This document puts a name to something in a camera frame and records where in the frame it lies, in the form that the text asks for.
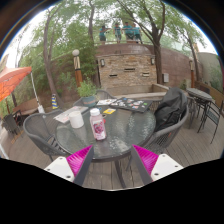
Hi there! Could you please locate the round dark patio table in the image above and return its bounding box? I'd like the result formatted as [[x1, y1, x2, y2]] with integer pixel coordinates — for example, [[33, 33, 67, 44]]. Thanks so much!
[[186, 87, 213, 134]]

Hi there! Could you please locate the black laptop with stickers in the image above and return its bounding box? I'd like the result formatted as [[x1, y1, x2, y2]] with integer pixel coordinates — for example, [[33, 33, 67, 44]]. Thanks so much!
[[109, 96, 154, 114]]

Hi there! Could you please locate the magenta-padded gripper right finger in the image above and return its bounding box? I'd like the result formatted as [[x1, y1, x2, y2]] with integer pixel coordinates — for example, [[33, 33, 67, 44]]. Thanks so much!
[[129, 144, 184, 186]]

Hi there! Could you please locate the person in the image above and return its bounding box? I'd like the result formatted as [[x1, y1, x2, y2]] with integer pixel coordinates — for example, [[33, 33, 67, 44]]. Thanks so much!
[[113, 22, 123, 44], [132, 22, 144, 44], [98, 24, 111, 45], [121, 21, 135, 42]]

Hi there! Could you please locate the pink drink bottle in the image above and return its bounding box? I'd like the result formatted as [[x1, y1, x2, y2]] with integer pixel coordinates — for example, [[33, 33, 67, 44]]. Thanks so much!
[[89, 107, 108, 141]]

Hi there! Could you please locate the orange patio umbrella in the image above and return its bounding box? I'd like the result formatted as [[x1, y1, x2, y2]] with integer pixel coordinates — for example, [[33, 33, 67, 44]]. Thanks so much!
[[0, 65, 46, 114]]

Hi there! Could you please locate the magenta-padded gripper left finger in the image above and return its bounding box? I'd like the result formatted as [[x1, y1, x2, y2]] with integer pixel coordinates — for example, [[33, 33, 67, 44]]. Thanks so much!
[[44, 144, 95, 187]]

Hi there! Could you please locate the globe lamp post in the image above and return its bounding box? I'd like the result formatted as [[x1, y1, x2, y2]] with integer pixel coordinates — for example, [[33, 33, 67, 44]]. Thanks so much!
[[71, 49, 84, 88]]

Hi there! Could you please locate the silver laptop with stickers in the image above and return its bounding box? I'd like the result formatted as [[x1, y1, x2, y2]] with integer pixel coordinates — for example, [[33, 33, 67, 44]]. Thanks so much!
[[53, 105, 89, 124]]

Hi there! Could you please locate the wooden bench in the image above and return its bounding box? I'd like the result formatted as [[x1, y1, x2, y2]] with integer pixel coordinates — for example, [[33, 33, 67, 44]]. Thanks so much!
[[13, 98, 39, 116]]

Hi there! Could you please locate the white cup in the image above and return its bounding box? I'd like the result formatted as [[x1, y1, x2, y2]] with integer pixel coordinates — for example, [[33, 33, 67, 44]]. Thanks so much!
[[68, 110, 85, 130]]

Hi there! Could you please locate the blue yellow striped cone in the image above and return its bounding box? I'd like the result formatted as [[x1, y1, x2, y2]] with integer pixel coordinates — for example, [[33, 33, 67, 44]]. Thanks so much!
[[50, 93, 60, 110]]

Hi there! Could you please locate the white sticker sheet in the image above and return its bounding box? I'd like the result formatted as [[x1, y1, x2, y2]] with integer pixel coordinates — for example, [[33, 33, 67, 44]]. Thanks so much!
[[95, 98, 118, 107]]

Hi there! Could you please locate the black backpack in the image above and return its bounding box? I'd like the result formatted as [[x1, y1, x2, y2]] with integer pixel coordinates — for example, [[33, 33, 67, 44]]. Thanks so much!
[[153, 87, 189, 133]]

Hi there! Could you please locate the dark metal chair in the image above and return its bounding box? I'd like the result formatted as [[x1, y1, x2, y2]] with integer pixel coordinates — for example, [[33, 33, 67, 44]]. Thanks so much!
[[1, 113, 23, 138], [199, 99, 223, 144]]

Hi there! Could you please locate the green plant in teal pot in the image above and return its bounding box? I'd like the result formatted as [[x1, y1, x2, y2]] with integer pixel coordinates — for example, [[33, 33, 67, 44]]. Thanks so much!
[[76, 78, 99, 108]]

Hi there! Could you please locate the yellow card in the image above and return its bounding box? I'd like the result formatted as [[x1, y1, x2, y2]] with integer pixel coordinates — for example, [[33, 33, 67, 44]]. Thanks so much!
[[102, 107, 117, 115]]

